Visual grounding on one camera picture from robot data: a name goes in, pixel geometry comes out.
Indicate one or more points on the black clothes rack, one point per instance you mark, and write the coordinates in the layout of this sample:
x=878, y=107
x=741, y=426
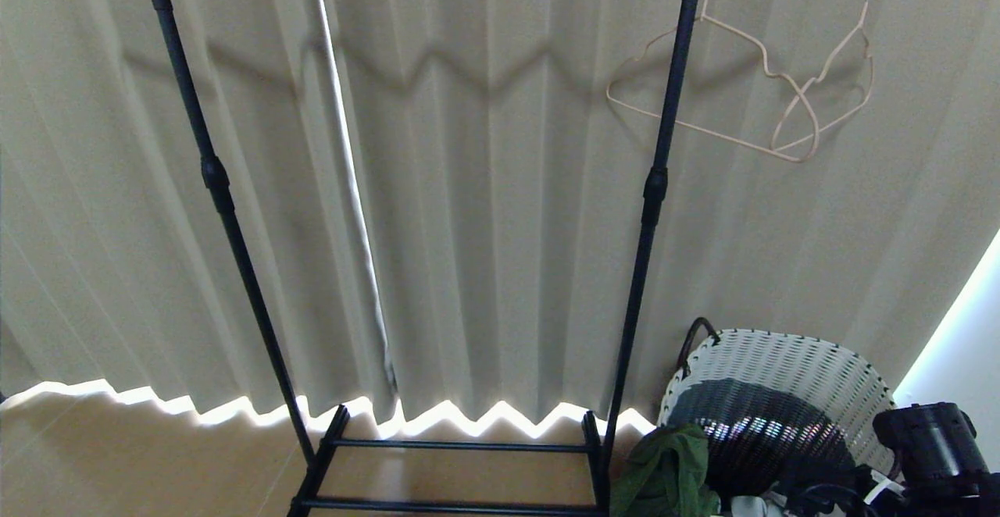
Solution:
x=216, y=177

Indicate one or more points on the green garment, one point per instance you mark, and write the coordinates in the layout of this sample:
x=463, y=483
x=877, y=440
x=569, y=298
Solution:
x=664, y=470

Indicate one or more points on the pink clothes hanger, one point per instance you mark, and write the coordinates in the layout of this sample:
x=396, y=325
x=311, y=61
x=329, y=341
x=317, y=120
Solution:
x=840, y=52
x=734, y=140

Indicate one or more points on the beige curtain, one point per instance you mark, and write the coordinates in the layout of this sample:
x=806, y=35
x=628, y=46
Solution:
x=484, y=228

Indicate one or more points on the white laundry basket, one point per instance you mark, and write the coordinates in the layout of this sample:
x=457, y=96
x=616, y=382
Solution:
x=781, y=361

